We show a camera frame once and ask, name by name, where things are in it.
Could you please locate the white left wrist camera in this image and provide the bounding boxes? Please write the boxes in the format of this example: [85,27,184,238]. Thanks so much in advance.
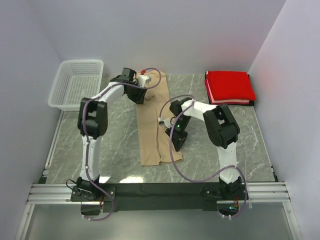
[137,70,152,88]

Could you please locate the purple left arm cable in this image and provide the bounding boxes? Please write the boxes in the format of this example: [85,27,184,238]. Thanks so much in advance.
[81,67,162,222]

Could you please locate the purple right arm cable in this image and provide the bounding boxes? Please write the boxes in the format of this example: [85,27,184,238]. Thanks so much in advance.
[158,94,250,219]

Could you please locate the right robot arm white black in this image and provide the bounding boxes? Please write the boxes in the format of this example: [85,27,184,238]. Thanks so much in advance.
[164,97,245,200]

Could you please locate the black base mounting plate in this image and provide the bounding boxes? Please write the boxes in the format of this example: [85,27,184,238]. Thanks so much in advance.
[70,182,248,213]

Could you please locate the aluminium frame rail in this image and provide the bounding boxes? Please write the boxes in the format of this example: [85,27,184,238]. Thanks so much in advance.
[26,182,291,205]

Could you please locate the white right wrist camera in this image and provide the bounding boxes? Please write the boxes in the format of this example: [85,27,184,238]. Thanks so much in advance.
[158,117,165,126]

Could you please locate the white plastic basket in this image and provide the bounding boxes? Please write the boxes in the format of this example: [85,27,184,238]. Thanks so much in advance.
[47,59,104,112]

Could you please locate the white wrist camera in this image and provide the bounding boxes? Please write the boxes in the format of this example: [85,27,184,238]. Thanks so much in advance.
[137,70,152,88]
[158,117,165,126]

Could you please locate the folded red t-shirt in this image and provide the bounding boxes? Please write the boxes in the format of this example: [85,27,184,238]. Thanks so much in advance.
[204,71,256,106]

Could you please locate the beige t-shirt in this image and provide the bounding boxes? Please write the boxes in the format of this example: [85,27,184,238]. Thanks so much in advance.
[136,70,173,166]

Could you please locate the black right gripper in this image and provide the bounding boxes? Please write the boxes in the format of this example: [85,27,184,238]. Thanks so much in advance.
[165,116,192,152]

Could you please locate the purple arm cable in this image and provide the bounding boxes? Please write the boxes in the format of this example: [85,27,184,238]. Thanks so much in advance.
[81,67,162,222]
[158,94,250,219]

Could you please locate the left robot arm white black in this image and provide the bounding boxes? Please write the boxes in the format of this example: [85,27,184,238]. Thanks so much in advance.
[76,67,151,201]

